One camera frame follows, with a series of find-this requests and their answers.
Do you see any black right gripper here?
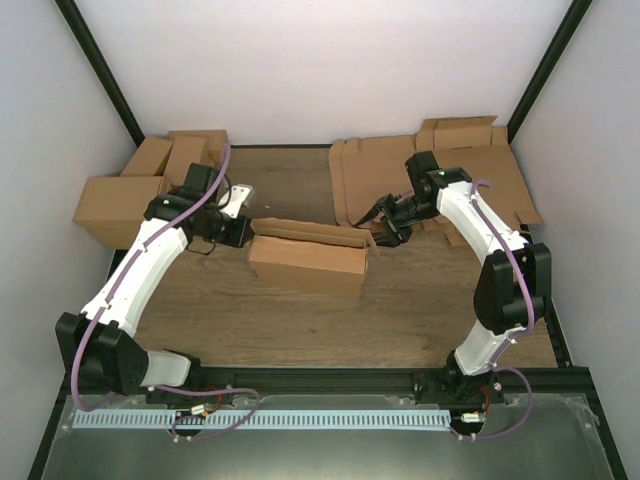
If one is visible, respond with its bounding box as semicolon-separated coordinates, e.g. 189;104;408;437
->
360;195;438;248

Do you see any brown cardboard box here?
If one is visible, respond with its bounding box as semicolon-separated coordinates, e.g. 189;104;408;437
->
248;218;378;298

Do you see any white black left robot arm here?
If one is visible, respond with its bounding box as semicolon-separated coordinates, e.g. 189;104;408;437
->
55;163;255;410

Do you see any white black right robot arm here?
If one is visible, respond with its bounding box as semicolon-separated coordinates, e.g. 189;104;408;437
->
357;152;552;403

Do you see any small folded cardboard box rear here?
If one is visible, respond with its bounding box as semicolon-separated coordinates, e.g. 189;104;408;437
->
167;130;228;165

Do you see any large folded cardboard box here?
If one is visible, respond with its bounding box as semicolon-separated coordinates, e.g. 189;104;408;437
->
73;176;170;250

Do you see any stack of flat cardboard blanks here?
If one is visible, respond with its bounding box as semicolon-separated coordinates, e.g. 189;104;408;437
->
328;116;542;230

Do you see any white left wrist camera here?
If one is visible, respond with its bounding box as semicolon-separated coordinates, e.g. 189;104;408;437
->
218;184;255;219

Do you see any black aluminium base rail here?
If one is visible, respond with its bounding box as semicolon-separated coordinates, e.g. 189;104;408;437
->
144;365;591;406

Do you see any light blue slotted cable duct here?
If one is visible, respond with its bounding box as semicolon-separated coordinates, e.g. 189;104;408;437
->
73;409;451;431

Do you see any black left frame post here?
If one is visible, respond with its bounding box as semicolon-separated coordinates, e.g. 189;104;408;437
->
54;0;145;146

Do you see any black frame post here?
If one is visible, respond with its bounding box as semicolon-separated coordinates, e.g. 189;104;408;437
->
54;0;145;146
507;0;593;144

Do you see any black right frame post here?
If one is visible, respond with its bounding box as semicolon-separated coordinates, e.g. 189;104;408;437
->
507;0;593;144

